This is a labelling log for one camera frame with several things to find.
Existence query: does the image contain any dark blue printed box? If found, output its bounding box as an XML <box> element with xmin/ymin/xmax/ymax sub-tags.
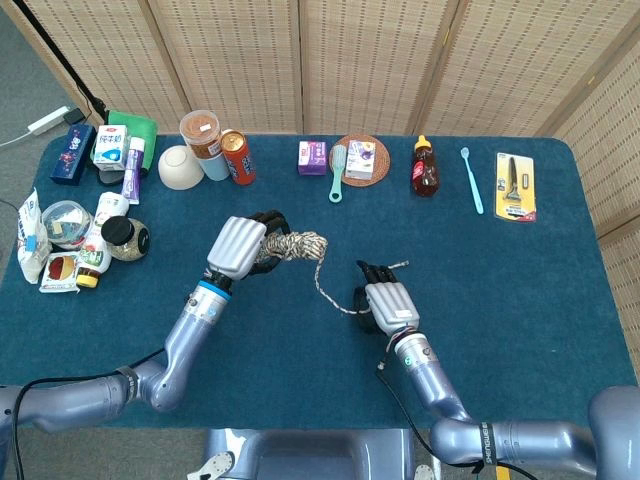
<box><xmin>50</xmin><ymin>123</ymin><xmax>97</xmax><ymax>187</ymax></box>

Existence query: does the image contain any white blue milk carton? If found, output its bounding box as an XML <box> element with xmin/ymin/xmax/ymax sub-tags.
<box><xmin>92</xmin><ymin>124</ymin><xmax>129</xmax><ymax>172</ymax></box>

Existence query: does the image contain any red yellow snack packet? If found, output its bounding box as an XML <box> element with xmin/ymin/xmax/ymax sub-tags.
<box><xmin>38</xmin><ymin>251</ymin><xmax>82</xmax><ymax>295</ymax></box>

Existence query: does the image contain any white ceramic bowl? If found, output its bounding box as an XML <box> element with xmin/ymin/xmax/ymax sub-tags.
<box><xmin>157</xmin><ymin>144</ymin><xmax>206</xmax><ymax>191</ymax></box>

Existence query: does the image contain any dark blue table cloth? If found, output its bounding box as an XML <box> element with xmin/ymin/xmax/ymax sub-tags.
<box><xmin>2</xmin><ymin>134</ymin><xmax>637</xmax><ymax>431</ymax></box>

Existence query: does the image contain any clear jar of rubber bands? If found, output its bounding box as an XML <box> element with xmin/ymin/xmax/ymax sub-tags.
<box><xmin>179</xmin><ymin>109</ymin><xmax>224</xmax><ymax>160</ymax></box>

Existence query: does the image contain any razor in yellow package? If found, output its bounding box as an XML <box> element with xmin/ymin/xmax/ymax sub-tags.
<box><xmin>494</xmin><ymin>152</ymin><xmax>539</xmax><ymax>223</ymax></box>

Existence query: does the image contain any black stand pole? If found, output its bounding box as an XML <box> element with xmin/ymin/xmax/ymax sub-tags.
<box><xmin>12</xmin><ymin>0</ymin><xmax>109</xmax><ymax>124</ymax></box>

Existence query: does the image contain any braided white brown rope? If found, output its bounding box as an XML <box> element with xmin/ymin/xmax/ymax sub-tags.
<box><xmin>259</xmin><ymin>230</ymin><xmax>410</xmax><ymax>316</ymax></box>

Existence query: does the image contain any purple white toothpaste tube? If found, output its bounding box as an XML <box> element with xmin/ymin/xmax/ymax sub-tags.
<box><xmin>121</xmin><ymin>136</ymin><xmax>147</xmax><ymax>206</ymax></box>

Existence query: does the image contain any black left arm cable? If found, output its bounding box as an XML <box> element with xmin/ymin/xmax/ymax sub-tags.
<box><xmin>10</xmin><ymin>347</ymin><xmax>169</xmax><ymax>480</ymax></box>

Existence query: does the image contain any purple small box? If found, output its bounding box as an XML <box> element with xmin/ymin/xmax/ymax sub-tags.
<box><xmin>297</xmin><ymin>140</ymin><xmax>328</xmax><ymax>177</ymax></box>

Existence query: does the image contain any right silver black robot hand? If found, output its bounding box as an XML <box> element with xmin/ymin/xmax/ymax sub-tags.
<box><xmin>352</xmin><ymin>259</ymin><xmax>421</xmax><ymax>335</ymax></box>

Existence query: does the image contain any red sauce bottle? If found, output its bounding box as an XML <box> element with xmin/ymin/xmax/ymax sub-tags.
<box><xmin>411</xmin><ymin>134</ymin><xmax>442</xmax><ymax>198</ymax></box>

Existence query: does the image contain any orange red drink can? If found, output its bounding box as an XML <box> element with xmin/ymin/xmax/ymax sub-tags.
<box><xmin>219</xmin><ymin>129</ymin><xmax>257</xmax><ymax>187</ymax></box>

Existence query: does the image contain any white power cable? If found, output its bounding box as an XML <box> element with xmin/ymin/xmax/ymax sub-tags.
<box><xmin>0</xmin><ymin>130</ymin><xmax>34</xmax><ymax>149</ymax></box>

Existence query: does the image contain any clear round plastic container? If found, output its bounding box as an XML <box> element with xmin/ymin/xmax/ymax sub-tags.
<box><xmin>41</xmin><ymin>200</ymin><xmax>94</xmax><ymax>251</ymax></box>

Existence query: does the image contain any glass jar with black lid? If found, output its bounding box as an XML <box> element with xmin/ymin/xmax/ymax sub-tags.
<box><xmin>100</xmin><ymin>215</ymin><xmax>150</xmax><ymax>263</ymax></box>

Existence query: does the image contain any green folded cloth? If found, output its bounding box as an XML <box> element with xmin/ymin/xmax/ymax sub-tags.
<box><xmin>107</xmin><ymin>110</ymin><xmax>159</xmax><ymax>174</ymax></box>

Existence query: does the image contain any white bag with blue print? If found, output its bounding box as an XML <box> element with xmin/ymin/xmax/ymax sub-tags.
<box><xmin>16</xmin><ymin>188</ymin><xmax>53</xmax><ymax>285</ymax></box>

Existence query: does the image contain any round woven coaster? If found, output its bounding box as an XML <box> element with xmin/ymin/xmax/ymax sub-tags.
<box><xmin>328</xmin><ymin>133</ymin><xmax>392</xmax><ymax>188</ymax></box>

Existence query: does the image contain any mint green brush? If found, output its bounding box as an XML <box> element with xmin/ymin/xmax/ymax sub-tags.
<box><xmin>328</xmin><ymin>144</ymin><xmax>348</xmax><ymax>204</ymax></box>

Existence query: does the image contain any white box with purple print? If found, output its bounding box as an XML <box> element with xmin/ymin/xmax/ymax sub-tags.
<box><xmin>344</xmin><ymin>139</ymin><xmax>377</xmax><ymax>181</ymax></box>

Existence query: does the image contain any light blue cup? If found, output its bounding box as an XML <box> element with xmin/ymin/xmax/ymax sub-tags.
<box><xmin>199</xmin><ymin>152</ymin><xmax>231</xmax><ymax>182</ymax></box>

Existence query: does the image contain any light blue toothbrush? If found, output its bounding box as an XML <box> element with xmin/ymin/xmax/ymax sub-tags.
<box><xmin>460</xmin><ymin>146</ymin><xmax>485</xmax><ymax>216</ymax></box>

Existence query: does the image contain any blue-grey robot torso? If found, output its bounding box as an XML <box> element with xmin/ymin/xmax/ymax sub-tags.
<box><xmin>187</xmin><ymin>428</ymin><xmax>435</xmax><ymax>480</ymax></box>

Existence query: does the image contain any white power strip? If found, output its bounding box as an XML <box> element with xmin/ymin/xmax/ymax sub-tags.
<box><xmin>27</xmin><ymin>105</ymin><xmax>71</xmax><ymax>136</ymax></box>

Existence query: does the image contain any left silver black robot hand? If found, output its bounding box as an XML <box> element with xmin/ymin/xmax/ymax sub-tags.
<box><xmin>205</xmin><ymin>209</ymin><xmax>292</xmax><ymax>281</ymax></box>

